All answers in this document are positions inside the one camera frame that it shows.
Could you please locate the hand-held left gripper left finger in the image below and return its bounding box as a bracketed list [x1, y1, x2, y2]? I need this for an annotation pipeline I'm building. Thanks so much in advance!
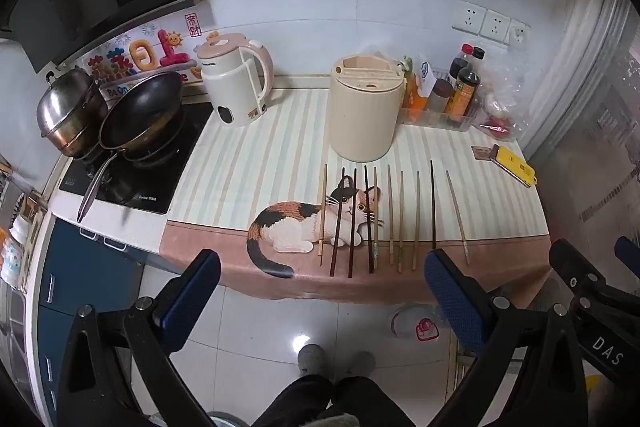
[55, 248, 223, 427]

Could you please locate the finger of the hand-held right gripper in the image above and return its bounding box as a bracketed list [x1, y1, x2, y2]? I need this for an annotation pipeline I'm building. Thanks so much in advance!
[612, 236, 640, 294]
[548, 238, 609, 309]

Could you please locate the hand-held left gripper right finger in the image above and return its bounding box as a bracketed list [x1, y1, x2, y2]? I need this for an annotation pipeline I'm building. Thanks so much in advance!
[424, 249, 590, 427]

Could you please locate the beige chopstick holder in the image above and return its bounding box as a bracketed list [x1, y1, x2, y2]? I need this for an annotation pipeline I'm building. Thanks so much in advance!
[327, 53, 406, 160]

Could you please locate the clear plastic bottle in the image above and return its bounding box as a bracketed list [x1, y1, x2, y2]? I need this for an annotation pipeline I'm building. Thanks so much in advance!
[390, 304, 451, 344]

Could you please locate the light wooden chopstick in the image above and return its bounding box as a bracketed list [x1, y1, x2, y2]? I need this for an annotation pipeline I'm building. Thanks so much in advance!
[318, 164, 328, 268]
[445, 170, 471, 265]

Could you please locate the black chopstick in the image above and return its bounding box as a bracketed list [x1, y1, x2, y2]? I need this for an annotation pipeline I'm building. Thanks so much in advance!
[430, 160, 437, 251]
[364, 165, 375, 274]

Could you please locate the yellow handheld device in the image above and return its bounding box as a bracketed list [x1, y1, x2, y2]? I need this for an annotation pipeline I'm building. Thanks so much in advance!
[489, 145, 539, 189]

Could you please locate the blue kitchen cabinet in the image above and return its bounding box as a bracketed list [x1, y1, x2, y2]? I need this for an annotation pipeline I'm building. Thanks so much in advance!
[36, 216, 167, 410]

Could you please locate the black glass cooktop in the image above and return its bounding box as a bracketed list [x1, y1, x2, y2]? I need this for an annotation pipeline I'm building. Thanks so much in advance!
[58, 99, 216, 215]

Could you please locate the person's right grey shoe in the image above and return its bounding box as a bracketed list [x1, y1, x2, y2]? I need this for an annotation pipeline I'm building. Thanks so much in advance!
[345, 350, 376, 379]

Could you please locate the person's grey shoe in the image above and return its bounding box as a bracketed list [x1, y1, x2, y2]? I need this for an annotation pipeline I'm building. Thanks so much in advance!
[345, 350, 376, 379]
[297, 344, 326, 376]

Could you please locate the glass sliding door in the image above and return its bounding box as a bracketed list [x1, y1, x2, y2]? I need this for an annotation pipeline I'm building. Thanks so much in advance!
[522, 0, 640, 260]

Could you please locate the dark brown chopstick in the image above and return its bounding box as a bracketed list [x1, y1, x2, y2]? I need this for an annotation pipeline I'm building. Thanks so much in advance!
[329, 167, 346, 277]
[348, 168, 358, 279]

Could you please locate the person's left grey shoe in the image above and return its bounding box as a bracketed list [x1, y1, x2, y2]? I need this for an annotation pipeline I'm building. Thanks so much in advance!
[297, 344, 326, 376]

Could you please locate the person's left leg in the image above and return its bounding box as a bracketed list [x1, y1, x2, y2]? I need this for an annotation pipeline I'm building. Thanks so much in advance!
[250, 374, 335, 427]

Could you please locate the striped cat-print table mat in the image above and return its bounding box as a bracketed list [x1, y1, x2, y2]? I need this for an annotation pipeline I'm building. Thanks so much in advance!
[159, 88, 551, 305]

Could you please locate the clear plastic bag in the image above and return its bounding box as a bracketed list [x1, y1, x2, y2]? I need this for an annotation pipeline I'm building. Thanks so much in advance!
[472, 56, 532, 144]

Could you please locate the clear plastic organizer tray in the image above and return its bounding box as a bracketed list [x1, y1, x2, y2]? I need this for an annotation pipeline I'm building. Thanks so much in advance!
[397, 66, 483, 133]

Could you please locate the white plastic bottle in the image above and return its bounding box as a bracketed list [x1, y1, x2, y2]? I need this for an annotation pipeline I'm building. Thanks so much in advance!
[0, 213, 31, 289]

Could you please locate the black frying pan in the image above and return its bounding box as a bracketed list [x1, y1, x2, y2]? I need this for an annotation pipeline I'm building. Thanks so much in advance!
[76, 71, 185, 224]

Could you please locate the dark bottle with orange label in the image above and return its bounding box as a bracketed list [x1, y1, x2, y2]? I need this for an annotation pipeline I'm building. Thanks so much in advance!
[444, 67, 481, 124]

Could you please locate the brown jar with white label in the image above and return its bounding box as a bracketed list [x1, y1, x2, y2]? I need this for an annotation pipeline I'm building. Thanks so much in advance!
[425, 62, 454, 112]

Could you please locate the beige electric kettle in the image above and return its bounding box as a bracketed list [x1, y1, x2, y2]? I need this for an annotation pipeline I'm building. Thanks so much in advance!
[194, 32, 275, 128]

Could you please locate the dark bottle with red cap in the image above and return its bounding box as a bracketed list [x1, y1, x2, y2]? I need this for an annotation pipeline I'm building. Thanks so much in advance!
[447, 43, 474, 88]

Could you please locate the steel pot with lid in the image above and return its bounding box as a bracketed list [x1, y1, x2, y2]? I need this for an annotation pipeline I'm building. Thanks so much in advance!
[36, 67, 109, 158]

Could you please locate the white wall socket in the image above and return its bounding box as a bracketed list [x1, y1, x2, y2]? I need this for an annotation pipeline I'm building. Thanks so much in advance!
[507, 19, 531, 46]
[452, 0, 487, 33]
[480, 9, 512, 40]

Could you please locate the colourful wall sticker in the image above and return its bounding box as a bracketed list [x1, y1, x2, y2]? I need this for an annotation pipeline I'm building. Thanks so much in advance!
[82, 24, 202, 98]

